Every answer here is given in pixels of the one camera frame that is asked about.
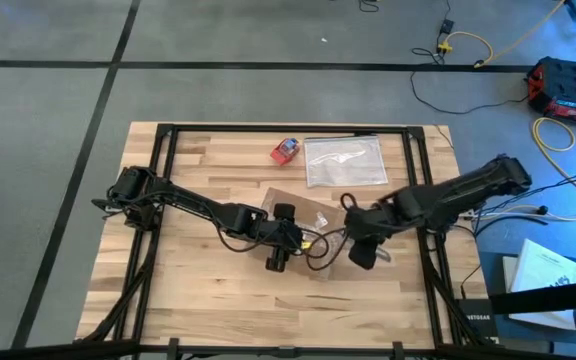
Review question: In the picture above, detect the taped brown cardboard box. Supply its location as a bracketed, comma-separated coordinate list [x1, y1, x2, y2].
[250, 186, 364, 282]

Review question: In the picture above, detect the clear bubble wrap bag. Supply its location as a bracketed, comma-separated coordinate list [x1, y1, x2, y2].
[303, 135, 390, 189]

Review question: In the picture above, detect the small red blue package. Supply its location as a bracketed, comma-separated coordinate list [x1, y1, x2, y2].
[270, 138, 302, 167]

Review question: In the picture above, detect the white booklet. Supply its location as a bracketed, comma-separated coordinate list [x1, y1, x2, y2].
[501, 238, 576, 331]

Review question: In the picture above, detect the red black tool case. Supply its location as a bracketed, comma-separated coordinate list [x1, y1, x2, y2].
[526, 55, 576, 127]

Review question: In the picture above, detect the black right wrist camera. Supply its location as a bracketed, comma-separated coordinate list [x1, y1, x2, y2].
[347, 241, 385, 272]

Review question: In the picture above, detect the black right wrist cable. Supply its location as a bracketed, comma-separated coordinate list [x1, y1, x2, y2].
[339, 192, 360, 212]

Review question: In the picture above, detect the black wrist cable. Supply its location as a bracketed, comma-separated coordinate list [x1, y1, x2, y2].
[339, 192, 360, 212]
[215, 214, 339, 273]

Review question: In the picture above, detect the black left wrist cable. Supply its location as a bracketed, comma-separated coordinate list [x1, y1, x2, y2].
[215, 214, 339, 273]

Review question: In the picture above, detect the black network switch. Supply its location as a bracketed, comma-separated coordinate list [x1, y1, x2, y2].
[460, 298, 499, 339]

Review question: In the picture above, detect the black floor cable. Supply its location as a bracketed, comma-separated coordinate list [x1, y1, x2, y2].
[410, 47, 530, 116]

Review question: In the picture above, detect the black cable bundle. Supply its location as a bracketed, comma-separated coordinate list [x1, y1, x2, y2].
[467, 167, 576, 236]

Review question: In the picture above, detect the yellow coiled cable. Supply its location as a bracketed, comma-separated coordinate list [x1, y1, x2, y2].
[531, 116, 576, 222]

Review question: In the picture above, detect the yellow extension cable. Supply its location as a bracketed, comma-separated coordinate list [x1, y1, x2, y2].
[436, 0, 568, 69]

